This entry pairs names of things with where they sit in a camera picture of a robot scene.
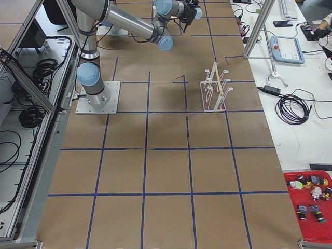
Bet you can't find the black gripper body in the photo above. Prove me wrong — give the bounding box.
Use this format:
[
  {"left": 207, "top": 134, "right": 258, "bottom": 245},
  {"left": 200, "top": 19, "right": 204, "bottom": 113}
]
[{"left": 181, "top": 3, "right": 196, "bottom": 25}]

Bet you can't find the light blue ikea cup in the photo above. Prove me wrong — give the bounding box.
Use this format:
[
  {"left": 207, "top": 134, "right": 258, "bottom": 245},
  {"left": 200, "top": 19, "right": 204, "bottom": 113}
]
[{"left": 194, "top": 7, "right": 203, "bottom": 20}]

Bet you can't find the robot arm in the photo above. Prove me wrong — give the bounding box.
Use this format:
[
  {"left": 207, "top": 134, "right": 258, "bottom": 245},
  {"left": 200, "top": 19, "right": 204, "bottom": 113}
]
[{"left": 74, "top": 1, "right": 203, "bottom": 116}]

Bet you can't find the black smartphone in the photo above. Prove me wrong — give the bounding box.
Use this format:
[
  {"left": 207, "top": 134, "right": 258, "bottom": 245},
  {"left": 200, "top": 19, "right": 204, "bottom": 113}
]
[{"left": 273, "top": 20, "right": 293, "bottom": 28}]

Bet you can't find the white keyboard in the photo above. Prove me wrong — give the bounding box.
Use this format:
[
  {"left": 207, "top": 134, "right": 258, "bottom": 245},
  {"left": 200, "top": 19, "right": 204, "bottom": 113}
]
[{"left": 280, "top": 0, "right": 298, "bottom": 20}]

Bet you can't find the blue teach pendant tablet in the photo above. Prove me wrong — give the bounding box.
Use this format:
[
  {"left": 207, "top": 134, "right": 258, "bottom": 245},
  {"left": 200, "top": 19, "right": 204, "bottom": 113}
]
[{"left": 269, "top": 35, "right": 305, "bottom": 64}]

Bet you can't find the metal reacher grabber tool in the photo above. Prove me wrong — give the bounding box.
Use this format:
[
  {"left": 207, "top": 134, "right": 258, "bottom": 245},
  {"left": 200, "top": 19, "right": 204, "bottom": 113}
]
[{"left": 264, "top": 26, "right": 288, "bottom": 87}]

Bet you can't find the black power adapter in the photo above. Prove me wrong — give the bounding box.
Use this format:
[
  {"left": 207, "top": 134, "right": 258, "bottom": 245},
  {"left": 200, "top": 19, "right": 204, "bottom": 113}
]
[{"left": 263, "top": 85, "right": 281, "bottom": 96}]

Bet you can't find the red parts tray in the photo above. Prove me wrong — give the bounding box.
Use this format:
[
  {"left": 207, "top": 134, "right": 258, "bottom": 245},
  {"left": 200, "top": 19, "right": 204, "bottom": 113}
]
[{"left": 284, "top": 171, "right": 331, "bottom": 243}]

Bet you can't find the aluminium frame post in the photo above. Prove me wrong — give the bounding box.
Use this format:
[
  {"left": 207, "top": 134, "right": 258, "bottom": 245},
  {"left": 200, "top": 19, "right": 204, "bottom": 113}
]
[{"left": 243, "top": 0, "right": 275, "bottom": 59}]

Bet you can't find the white wire cup rack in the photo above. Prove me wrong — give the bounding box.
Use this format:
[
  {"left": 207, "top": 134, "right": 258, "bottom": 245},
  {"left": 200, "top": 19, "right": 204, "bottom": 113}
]
[{"left": 200, "top": 62, "right": 233, "bottom": 112}]

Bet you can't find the coiled black cable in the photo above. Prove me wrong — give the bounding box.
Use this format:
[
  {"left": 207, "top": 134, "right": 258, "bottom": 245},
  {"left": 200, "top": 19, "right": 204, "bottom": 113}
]
[{"left": 274, "top": 93, "right": 312, "bottom": 126}]

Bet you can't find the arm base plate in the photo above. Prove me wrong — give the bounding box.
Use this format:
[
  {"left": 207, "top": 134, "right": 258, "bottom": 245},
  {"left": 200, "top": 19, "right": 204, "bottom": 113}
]
[{"left": 76, "top": 81, "right": 121, "bottom": 115}]

